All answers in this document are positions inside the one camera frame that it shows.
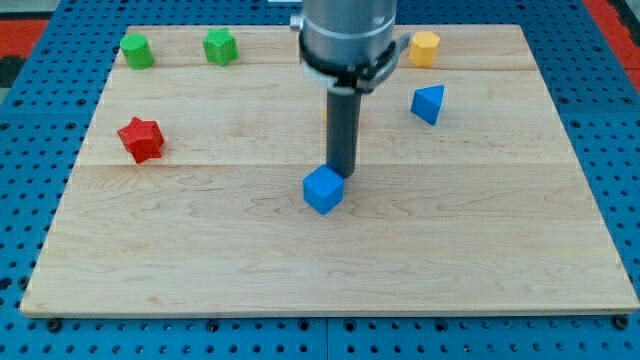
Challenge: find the yellow hexagonal block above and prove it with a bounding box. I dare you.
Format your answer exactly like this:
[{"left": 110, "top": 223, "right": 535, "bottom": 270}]
[{"left": 408, "top": 31, "right": 441, "bottom": 68}]

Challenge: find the blue triangular prism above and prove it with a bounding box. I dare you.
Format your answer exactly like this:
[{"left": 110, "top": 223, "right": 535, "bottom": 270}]
[{"left": 410, "top": 85, "right": 445, "bottom": 126}]

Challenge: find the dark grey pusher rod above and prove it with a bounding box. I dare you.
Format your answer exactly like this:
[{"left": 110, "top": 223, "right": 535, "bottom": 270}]
[{"left": 326, "top": 92, "right": 361, "bottom": 178}]

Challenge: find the green cylinder block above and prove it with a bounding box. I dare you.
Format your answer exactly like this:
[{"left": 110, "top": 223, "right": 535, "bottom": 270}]
[{"left": 120, "top": 33, "right": 154, "bottom": 70}]

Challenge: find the wooden board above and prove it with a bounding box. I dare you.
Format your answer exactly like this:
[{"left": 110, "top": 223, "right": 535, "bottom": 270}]
[{"left": 21, "top": 25, "right": 639, "bottom": 319}]

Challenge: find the blue cube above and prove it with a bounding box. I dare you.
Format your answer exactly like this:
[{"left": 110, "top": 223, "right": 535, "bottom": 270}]
[{"left": 302, "top": 165, "right": 345, "bottom": 215}]

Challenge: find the green star block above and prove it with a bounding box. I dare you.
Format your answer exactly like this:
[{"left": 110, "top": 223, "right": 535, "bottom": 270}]
[{"left": 202, "top": 28, "right": 239, "bottom": 66}]

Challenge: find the red star block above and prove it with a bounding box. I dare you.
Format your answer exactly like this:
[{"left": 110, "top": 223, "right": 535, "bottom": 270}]
[{"left": 117, "top": 117, "right": 164, "bottom": 164}]

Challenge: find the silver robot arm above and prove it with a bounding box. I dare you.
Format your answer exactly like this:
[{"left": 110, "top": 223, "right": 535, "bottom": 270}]
[{"left": 290, "top": 0, "right": 412, "bottom": 95}]

